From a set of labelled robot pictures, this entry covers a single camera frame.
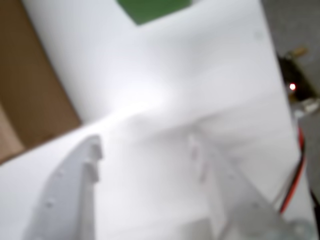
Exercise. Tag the green cube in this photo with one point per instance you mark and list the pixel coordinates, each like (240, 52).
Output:
(150, 10)

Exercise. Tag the dark circuit board red LED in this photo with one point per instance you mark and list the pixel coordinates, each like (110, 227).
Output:
(295, 75)

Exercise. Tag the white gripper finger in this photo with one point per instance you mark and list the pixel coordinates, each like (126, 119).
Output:
(235, 200)
(67, 190)

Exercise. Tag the brown cardboard box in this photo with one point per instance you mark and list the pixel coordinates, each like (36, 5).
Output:
(30, 87)

